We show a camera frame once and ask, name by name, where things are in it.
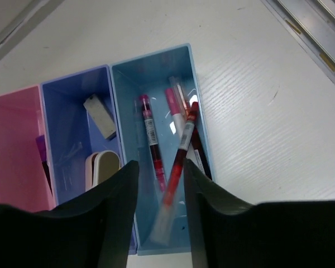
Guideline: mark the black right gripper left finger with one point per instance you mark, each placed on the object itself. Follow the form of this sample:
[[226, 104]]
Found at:
[[91, 230]]

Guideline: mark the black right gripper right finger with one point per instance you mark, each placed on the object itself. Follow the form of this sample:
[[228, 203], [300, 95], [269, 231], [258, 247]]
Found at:
[[226, 231]]

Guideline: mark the pink stapler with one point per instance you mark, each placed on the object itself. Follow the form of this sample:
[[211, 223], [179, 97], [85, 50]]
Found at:
[[99, 167]]

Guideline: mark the red gel pen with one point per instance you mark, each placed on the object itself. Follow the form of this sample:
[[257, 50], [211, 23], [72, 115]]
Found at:
[[164, 220]]

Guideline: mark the purple black highlighter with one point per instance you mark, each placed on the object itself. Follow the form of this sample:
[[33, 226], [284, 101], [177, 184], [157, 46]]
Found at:
[[41, 145]]

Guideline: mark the white boxed eraser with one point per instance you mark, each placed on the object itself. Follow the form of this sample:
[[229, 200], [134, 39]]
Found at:
[[101, 116]]

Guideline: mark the dark red pen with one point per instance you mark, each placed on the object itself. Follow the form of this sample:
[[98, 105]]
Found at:
[[153, 142]]

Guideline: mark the pink white pen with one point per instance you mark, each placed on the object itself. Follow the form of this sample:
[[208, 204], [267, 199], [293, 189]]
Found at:
[[178, 119]]

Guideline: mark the pink storage container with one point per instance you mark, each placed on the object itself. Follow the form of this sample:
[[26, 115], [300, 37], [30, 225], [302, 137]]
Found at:
[[23, 183]]

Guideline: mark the light blue storage container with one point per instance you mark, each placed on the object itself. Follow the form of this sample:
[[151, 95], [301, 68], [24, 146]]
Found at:
[[151, 74]]

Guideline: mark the aluminium rail right edge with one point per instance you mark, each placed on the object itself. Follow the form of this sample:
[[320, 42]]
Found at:
[[312, 24]]

